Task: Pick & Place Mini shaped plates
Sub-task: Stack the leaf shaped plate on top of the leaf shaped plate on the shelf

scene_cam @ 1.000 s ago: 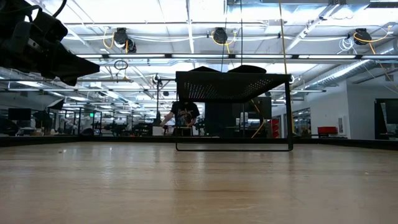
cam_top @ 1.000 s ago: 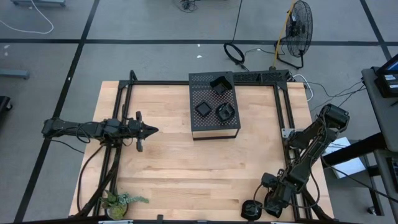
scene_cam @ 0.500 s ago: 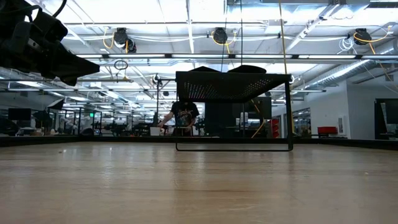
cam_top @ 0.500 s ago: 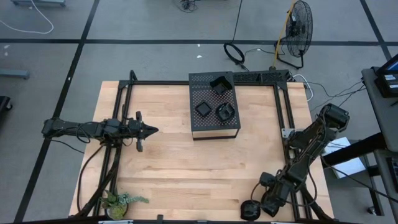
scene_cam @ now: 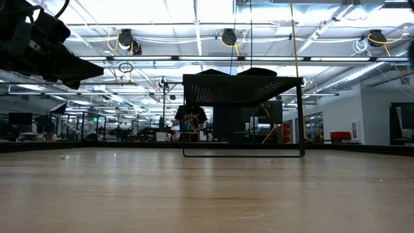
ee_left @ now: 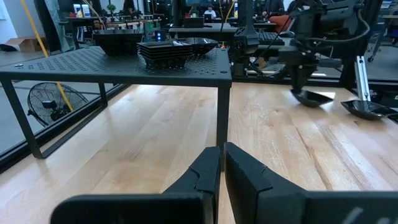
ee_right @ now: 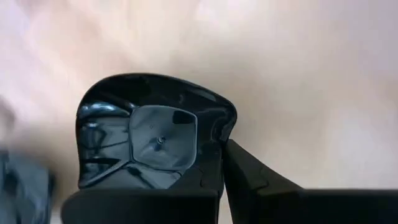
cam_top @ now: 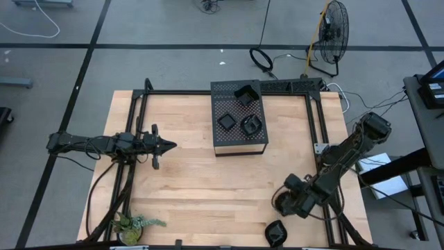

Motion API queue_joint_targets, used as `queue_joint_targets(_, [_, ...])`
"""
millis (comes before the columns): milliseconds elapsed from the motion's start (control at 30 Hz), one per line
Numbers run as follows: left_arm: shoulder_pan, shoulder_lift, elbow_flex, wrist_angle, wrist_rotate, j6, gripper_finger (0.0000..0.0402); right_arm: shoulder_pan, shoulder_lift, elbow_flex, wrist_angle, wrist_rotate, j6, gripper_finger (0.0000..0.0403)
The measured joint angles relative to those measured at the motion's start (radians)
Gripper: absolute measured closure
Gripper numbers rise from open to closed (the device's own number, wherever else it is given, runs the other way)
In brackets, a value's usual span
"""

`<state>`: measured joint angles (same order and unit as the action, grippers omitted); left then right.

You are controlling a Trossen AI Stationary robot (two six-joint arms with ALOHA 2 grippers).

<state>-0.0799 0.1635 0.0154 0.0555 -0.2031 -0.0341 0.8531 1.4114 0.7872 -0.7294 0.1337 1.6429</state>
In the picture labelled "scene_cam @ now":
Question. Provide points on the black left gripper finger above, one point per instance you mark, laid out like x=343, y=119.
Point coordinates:
x=71, y=74
x=71, y=63

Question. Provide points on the black square mini plate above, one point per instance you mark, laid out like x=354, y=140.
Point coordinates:
x=257, y=72
x=211, y=72

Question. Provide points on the black studio light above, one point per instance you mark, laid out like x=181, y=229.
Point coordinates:
x=59, y=108

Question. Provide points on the black computer monitor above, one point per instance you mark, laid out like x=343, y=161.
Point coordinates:
x=20, y=118
x=407, y=113

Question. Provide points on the long ceiling light bar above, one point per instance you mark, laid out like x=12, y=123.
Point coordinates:
x=145, y=58

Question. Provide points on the small black ceiling reel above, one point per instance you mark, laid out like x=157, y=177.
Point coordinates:
x=162, y=82

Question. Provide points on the red storage bin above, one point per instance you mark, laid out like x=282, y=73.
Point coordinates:
x=340, y=135

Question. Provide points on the person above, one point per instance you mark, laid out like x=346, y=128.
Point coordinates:
x=191, y=118

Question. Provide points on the black equipment cabinet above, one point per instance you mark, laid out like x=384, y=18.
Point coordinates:
x=233, y=123

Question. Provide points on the black perforated metal shelf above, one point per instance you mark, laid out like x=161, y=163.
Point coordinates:
x=239, y=90

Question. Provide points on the silver ventilation duct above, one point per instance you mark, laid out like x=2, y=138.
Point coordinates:
x=355, y=75

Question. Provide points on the black aluminium table frame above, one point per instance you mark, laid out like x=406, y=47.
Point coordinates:
x=97, y=145

